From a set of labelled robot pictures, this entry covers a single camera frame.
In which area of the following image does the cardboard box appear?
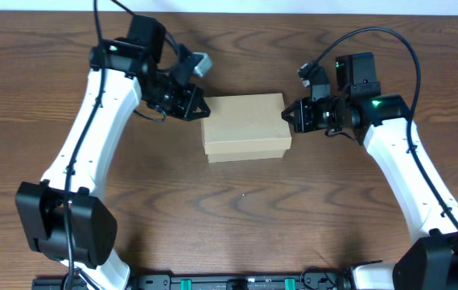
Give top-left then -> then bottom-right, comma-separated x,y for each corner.
201,93 -> 292,163

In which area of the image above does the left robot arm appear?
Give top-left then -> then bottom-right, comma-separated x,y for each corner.
15,14 -> 212,289

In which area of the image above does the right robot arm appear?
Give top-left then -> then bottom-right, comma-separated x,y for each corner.
282,52 -> 458,289

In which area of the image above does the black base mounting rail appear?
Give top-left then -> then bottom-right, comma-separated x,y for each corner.
31,271 -> 354,290

